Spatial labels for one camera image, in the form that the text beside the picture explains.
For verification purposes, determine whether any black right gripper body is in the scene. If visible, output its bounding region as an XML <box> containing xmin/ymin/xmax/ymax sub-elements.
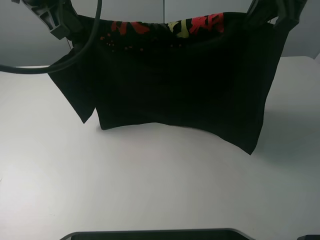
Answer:
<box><xmin>246</xmin><ymin>0</ymin><xmax>307</xmax><ymax>27</ymax></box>

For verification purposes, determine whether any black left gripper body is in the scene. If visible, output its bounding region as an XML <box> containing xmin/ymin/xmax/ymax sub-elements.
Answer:
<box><xmin>22</xmin><ymin>0</ymin><xmax>83</xmax><ymax>40</ymax></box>

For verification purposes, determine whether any black printed t-shirt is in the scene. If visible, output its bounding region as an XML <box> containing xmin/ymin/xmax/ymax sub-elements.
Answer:
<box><xmin>49</xmin><ymin>12</ymin><xmax>288</xmax><ymax>154</ymax></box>

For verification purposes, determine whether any dark object bottom right corner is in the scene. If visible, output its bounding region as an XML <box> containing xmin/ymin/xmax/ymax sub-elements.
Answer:
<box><xmin>297</xmin><ymin>234</ymin><xmax>320</xmax><ymax>240</ymax></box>

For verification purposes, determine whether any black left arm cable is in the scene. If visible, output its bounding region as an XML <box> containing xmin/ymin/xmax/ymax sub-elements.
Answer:
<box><xmin>0</xmin><ymin>0</ymin><xmax>103</xmax><ymax>75</ymax></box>

